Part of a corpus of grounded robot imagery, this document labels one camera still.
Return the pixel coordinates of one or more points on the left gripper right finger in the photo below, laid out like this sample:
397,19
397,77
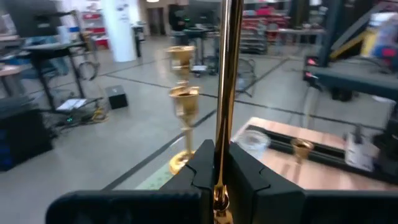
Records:
248,193

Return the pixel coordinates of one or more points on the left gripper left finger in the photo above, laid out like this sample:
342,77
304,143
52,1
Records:
202,174

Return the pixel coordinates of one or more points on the clear ribbed glass candle holder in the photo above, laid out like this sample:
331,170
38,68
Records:
253,144

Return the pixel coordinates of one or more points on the short brass candlestick holder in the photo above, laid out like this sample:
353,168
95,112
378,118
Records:
301,147

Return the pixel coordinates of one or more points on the medium brass candlestick holder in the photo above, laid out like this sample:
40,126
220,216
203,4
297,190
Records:
185,102

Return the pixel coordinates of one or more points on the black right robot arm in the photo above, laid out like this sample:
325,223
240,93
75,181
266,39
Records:
390,146

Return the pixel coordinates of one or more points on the green perforated metal shelf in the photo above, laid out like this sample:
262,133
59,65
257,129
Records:
158,179

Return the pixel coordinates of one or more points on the black cube box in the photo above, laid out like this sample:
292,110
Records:
116,98

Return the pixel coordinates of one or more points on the storage rack with red bins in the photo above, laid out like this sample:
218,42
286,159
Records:
255,37

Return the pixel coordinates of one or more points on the white paper sheet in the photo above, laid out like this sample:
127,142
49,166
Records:
71,104

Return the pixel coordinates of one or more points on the dark robot station table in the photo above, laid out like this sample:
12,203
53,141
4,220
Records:
351,81

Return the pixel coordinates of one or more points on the white square pillar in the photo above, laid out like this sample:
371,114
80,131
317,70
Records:
119,31

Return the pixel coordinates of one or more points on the black storage crate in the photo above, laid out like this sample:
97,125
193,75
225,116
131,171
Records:
21,140

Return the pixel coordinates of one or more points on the black standing desk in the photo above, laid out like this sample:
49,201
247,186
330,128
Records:
53,49

